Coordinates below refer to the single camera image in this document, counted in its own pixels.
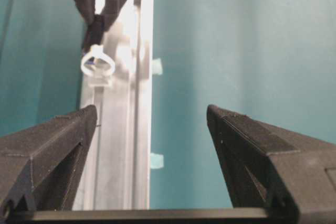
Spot aluminium extrusion rail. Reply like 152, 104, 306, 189
74, 0, 154, 210

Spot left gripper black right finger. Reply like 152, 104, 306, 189
206, 105, 335, 219

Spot middle blue tape piece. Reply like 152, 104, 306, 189
150, 153, 164, 169

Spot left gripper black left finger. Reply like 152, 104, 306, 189
1, 105, 97, 212

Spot middle white plastic ring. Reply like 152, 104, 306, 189
80, 45, 116, 88

